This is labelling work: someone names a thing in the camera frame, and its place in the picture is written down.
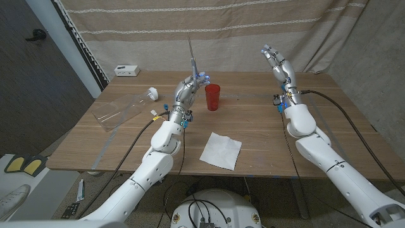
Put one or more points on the white power box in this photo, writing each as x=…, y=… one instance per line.
x=127, y=70

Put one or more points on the clear plastic bottle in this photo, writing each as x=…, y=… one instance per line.
x=120, y=109

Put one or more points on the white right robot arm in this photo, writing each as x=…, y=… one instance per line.
x=338, y=174

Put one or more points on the white sneaker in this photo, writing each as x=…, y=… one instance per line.
x=12, y=201

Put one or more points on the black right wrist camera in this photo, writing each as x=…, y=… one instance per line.
x=277, y=101

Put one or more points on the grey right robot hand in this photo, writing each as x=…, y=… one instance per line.
x=284, y=71

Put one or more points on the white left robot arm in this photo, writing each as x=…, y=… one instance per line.
x=142, y=177

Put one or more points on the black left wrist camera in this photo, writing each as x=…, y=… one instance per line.
x=189, y=116

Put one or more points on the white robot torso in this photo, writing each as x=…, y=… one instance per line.
x=63, y=225

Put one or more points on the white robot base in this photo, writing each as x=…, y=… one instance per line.
x=218, y=209

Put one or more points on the grey table leg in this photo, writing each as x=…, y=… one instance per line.
x=300, y=199

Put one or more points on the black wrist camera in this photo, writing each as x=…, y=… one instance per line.
x=189, y=116
x=277, y=101

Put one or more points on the black perforated plate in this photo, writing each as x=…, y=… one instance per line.
x=70, y=210

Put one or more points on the beige striped curtain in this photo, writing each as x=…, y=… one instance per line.
x=221, y=41

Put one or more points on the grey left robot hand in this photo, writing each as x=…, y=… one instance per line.
x=185, y=93

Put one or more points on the white tissue sheet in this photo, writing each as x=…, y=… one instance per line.
x=221, y=151

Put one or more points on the white tube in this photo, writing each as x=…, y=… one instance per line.
x=80, y=190

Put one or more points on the red plastic cup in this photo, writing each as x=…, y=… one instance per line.
x=212, y=98

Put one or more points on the dark wooden door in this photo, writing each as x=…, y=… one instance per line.
x=31, y=95

